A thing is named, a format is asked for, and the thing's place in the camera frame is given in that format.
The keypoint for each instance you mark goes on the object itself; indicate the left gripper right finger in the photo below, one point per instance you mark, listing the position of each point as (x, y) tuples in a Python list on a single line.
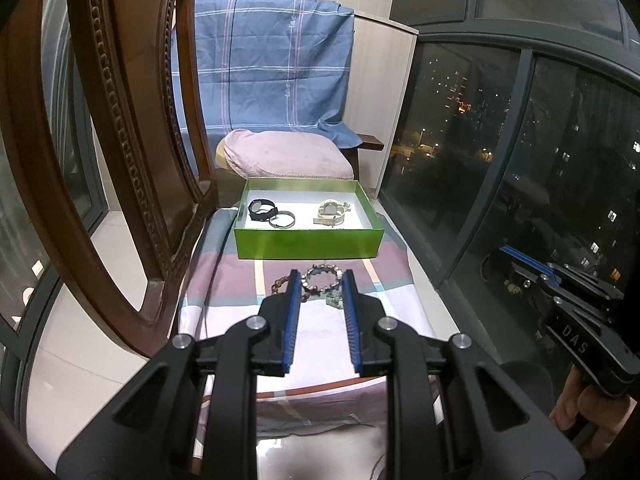
[(452, 411)]

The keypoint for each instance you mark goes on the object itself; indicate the dark wooden bench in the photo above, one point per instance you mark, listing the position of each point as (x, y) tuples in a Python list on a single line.
[(364, 158)]

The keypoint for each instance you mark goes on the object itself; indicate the pink cushion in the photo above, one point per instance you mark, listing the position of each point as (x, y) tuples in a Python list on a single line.
[(282, 154)]

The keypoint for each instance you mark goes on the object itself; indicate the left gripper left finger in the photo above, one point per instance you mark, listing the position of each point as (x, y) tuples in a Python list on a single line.
[(148, 429)]

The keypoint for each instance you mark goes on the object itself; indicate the carved brown wooden chair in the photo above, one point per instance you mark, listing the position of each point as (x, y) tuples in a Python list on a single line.
[(137, 64)]

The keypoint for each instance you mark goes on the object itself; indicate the pink plaid table cloth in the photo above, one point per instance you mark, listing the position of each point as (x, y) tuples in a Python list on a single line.
[(320, 421)]

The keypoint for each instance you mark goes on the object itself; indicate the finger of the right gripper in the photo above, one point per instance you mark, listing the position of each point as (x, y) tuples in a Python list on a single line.
[(513, 269)]

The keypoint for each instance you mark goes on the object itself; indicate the green jade pendant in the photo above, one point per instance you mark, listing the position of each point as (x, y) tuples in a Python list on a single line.
[(334, 299)]

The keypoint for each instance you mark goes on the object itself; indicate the cream digital wristwatch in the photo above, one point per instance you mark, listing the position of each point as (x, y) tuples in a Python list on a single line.
[(330, 213)]

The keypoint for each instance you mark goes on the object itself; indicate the blue plaid hanging cloth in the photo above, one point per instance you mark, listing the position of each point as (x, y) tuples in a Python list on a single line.
[(274, 65)]

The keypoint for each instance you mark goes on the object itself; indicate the green open gift box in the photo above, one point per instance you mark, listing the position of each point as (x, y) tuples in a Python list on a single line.
[(292, 235)]

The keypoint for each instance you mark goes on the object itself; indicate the black digital wristwatch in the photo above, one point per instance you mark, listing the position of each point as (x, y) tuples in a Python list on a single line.
[(262, 210)]

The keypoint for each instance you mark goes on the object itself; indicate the person right hand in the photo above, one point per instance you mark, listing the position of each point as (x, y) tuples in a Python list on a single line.
[(609, 415)]

